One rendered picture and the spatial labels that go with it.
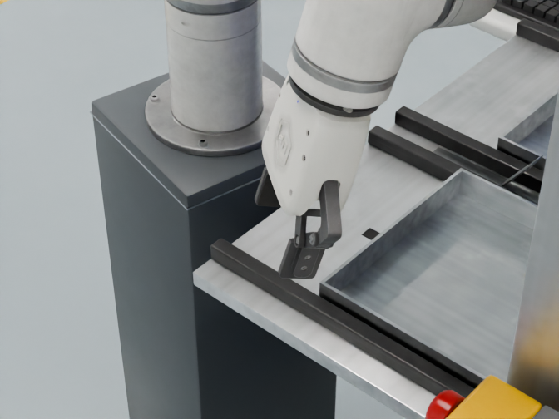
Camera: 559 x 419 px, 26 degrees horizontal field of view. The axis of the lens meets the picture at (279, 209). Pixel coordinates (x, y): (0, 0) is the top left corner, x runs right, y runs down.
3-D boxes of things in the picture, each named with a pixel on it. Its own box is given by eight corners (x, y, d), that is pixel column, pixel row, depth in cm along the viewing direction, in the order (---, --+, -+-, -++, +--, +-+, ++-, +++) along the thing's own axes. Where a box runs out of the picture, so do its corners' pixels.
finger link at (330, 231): (314, 140, 97) (295, 191, 100) (338, 208, 91) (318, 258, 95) (328, 141, 97) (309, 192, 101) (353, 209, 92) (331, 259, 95)
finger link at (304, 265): (297, 211, 97) (276, 272, 101) (307, 238, 95) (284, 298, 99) (334, 213, 98) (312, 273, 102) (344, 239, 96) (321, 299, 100)
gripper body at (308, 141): (279, 33, 97) (246, 144, 103) (310, 109, 89) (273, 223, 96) (365, 42, 99) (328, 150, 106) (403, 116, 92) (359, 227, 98)
